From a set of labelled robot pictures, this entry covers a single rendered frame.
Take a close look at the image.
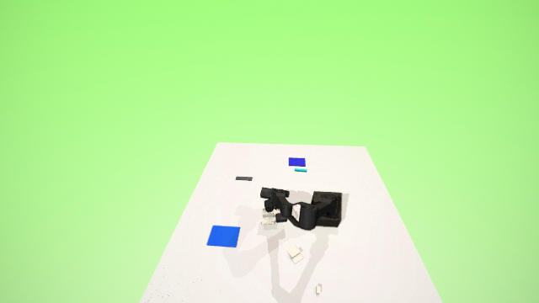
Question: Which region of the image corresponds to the blue flat square plate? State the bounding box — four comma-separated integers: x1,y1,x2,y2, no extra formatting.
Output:
207,226,240,247

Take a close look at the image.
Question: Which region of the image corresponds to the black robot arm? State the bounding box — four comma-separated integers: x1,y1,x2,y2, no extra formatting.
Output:
260,187,339,231

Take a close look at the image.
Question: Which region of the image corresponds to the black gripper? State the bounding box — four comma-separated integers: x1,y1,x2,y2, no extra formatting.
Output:
275,212,288,223

